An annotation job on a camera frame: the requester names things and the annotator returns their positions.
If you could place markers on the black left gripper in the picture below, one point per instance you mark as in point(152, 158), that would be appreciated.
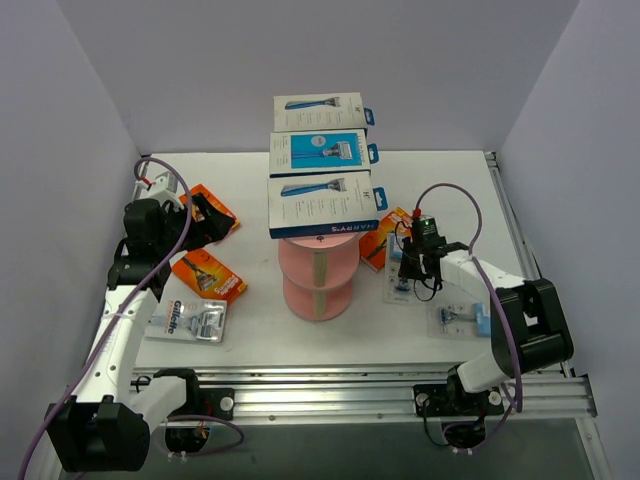
point(191, 226)

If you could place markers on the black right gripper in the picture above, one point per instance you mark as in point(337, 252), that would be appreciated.
point(412, 261)

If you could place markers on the clear blister razor pack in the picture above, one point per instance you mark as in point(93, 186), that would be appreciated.
point(396, 290)

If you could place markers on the orange Gillette Fusion box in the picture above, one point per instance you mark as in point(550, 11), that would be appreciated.
point(208, 277)

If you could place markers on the blue Harry's razor box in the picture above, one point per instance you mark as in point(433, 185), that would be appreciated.
point(314, 112)
point(320, 152)

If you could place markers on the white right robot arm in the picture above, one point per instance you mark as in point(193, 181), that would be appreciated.
point(527, 325)

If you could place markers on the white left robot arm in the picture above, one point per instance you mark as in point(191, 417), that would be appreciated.
point(100, 426)

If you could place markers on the pink three-tier wooden shelf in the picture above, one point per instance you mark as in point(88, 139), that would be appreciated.
point(318, 274)

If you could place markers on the blister razor pack blue card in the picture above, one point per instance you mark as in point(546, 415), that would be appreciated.
point(459, 321)

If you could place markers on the white Gillette blister pack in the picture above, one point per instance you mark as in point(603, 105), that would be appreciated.
point(200, 321)

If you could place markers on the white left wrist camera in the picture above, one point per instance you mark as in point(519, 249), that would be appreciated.
point(163, 189)

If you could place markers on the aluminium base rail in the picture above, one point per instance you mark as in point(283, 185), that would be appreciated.
point(378, 393)

